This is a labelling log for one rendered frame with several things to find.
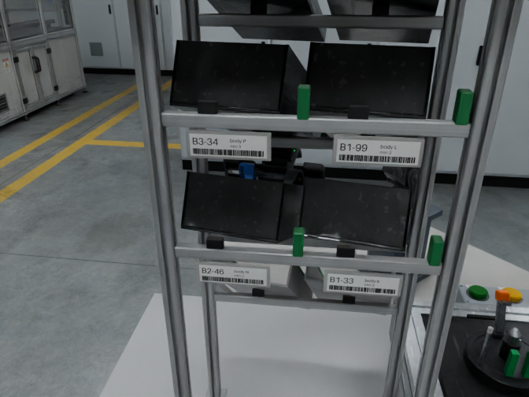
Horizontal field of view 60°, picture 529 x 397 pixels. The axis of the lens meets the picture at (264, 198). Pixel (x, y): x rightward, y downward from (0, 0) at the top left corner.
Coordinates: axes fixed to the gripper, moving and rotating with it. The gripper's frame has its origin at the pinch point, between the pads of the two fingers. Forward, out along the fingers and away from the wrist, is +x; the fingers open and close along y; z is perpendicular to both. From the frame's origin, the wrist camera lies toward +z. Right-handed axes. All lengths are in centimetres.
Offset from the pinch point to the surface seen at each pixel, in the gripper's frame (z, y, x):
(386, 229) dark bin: 12.2, 20.5, 18.8
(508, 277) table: -49, 56, -35
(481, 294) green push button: -32, 43, -12
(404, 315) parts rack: -13.1, 25.6, 11.2
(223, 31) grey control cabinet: -76, -112, -273
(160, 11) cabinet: -183, -356, -631
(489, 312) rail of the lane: -32, 45, -8
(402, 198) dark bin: 15.3, 21.9, 16.4
